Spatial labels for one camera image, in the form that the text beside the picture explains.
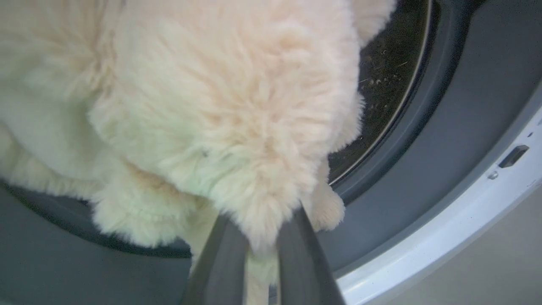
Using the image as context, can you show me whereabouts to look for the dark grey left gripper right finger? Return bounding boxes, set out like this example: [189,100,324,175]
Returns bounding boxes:
[276,206,347,305]

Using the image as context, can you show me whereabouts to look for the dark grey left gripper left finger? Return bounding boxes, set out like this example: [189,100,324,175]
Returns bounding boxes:
[181,213,250,305]

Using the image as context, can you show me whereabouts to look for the cream fluffy fleece garment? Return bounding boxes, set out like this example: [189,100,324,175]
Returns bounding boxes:
[0,0,397,305]

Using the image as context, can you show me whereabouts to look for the white washing machine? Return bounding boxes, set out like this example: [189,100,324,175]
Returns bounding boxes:
[0,0,542,305]

